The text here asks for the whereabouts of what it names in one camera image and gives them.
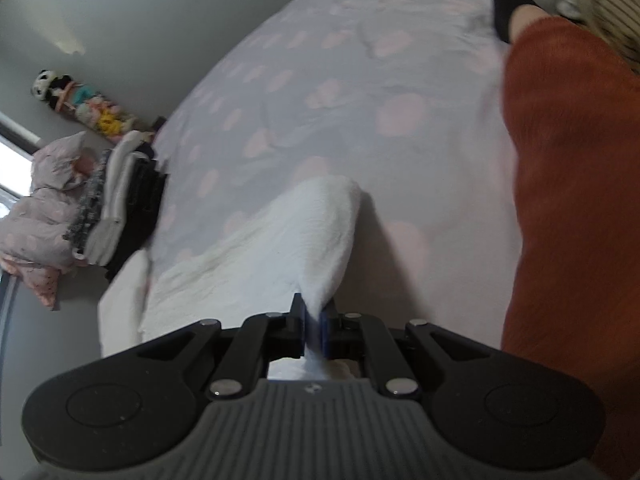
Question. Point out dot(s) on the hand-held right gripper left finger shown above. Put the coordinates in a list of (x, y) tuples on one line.
[(301, 330)]

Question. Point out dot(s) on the person's bare lower leg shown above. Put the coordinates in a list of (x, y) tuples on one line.
[(525, 17)]

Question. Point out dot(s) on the pink patterned quilt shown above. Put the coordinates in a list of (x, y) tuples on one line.
[(40, 210)]

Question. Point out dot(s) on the panda plush toy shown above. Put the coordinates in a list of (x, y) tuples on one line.
[(45, 82)]

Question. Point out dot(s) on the bright window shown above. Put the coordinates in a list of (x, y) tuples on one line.
[(10, 160)]

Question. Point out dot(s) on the person's orange trousers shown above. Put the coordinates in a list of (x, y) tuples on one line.
[(575, 185)]

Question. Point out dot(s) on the row of colourful plush toys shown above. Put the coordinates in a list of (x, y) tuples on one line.
[(100, 115)]

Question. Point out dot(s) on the white knit top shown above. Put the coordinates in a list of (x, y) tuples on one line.
[(280, 240)]

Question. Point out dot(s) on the grey patterned folded garment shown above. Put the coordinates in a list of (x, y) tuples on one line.
[(87, 205)]

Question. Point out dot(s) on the beige striped garment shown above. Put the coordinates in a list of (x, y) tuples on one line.
[(615, 0)]

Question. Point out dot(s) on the black folded garment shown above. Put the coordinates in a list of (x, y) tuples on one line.
[(140, 210)]

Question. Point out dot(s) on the stack of folded clothes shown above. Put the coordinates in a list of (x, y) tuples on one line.
[(117, 185)]

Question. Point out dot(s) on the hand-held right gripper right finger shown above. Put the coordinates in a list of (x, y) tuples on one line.
[(325, 332)]

